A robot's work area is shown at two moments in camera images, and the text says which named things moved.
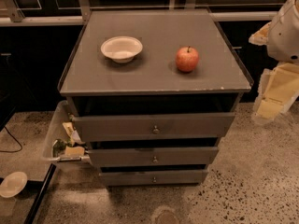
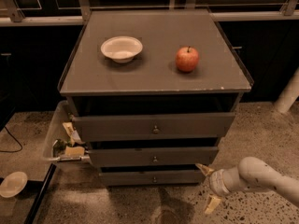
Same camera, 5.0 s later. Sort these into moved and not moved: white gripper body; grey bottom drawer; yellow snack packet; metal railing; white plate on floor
Moved: white gripper body
Not moved: metal railing; yellow snack packet; grey bottom drawer; white plate on floor
